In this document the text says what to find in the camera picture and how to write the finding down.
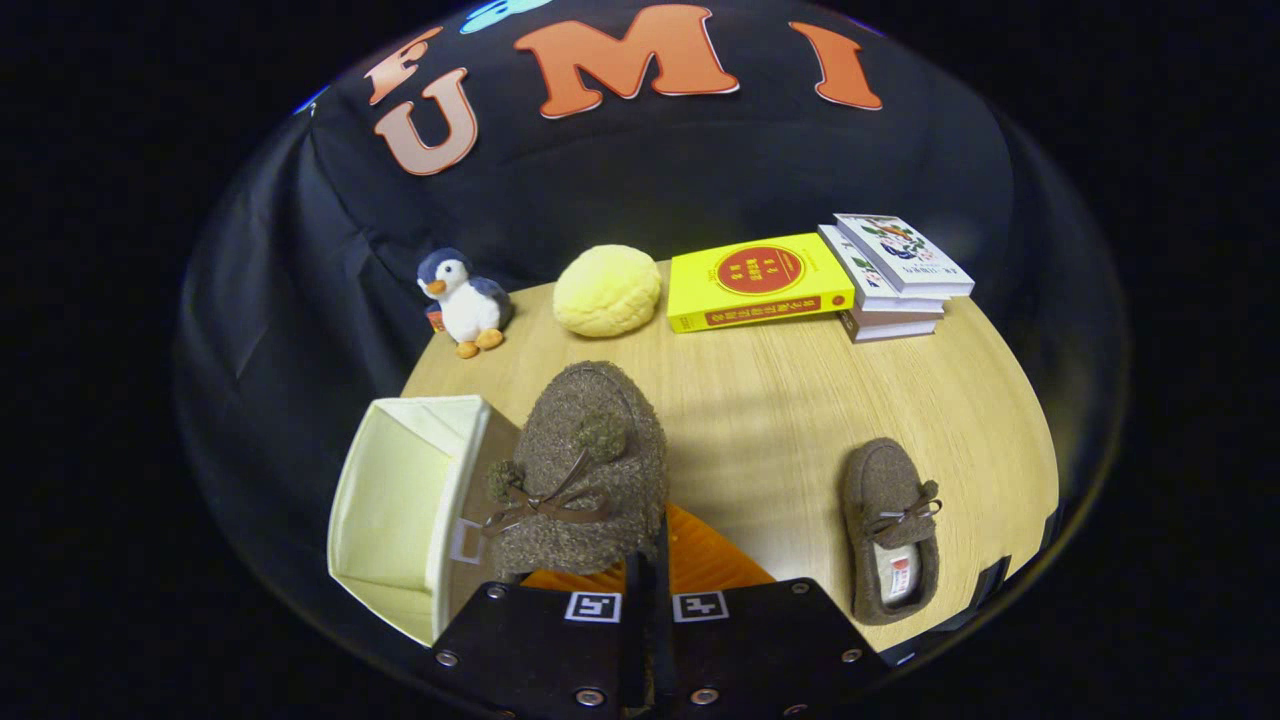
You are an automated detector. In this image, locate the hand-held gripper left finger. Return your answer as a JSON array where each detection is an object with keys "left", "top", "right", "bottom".
[{"left": 430, "top": 545, "right": 653, "bottom": 720}]

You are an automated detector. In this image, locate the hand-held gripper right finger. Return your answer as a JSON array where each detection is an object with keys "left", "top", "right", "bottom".
[{"left": 652, "top": 503, "right": 893, "bottom": 720}]

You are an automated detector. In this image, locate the brown fuzzy shoe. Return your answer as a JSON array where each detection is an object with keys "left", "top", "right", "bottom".
[
  {"left": 483, "top": 360, "right": 669, "bottom": 578},
  {"left": 840, "top": 437, "right": 944, "bottom": 626}
]

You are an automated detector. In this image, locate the brown fabric storage box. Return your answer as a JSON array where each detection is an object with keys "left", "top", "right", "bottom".
[{"left": 327, "top": 395, "right": 521, "bottom": 648}]

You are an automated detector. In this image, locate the penguin plush toy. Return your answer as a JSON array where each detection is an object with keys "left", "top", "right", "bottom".
[{"left": 416, "top": 247, "right": 514, "bottom": 359}]

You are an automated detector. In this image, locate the yellow bun plush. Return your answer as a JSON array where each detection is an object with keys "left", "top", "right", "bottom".
[{"left": 552, "top": 244, "right": 663, "bottom": 338}]

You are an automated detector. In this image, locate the yellow book red circle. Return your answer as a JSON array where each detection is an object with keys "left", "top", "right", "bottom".
[{"left": 667, "top": 232, "right": 857, "bottom": 334}]

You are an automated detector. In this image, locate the white book plain edge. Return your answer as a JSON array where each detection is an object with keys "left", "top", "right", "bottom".
[{"left": 818, "top": 225, "right": 946, "bottom": 313}]

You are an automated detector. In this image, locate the white book illustrated cover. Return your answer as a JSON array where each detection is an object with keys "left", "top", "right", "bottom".
[{"left": 835, "top": 213, "right": 976, "bottom": 298}]

